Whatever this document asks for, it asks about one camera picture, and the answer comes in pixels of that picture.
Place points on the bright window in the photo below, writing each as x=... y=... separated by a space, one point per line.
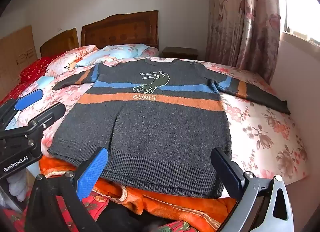
x=301 y=9

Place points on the large carved wooden headboard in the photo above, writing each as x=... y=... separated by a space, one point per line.
x=120 y=31

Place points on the light blue pillow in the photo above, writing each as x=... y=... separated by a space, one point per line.
x=117 y=52

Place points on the pink floral pillow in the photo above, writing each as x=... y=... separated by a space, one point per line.
x=72 y=58

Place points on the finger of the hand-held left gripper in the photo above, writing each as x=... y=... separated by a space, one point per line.
x=28 y=99
x=48 y=114

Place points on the red patterned blanket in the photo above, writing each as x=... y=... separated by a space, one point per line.
x=32 y=71

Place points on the person's left hand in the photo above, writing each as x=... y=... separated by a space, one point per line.
x=15 y=185

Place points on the pink floral curtain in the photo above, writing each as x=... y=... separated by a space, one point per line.
x=246 y=22

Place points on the pink floral quilt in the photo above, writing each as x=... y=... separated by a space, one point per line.
x=262 y=127

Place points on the dark wooden bedside table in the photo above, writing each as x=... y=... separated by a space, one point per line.
x=180 y=52

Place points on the orange fleece garment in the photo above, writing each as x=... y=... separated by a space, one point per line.
x=155 y=200

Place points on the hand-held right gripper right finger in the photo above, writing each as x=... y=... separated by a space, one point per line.
x=226 y=169

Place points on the dark grey striped knit sweater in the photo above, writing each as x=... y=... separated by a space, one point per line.
x=155 y=127

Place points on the light blue cloth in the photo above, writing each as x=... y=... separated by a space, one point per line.
x=45 y=81

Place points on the brown cardboard box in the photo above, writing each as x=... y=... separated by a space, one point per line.
x=15 y=57

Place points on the small wooden headboard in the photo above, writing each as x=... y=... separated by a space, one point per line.
x=60 y=42

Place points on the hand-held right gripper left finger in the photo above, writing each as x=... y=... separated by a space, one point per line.
x=91 y=174

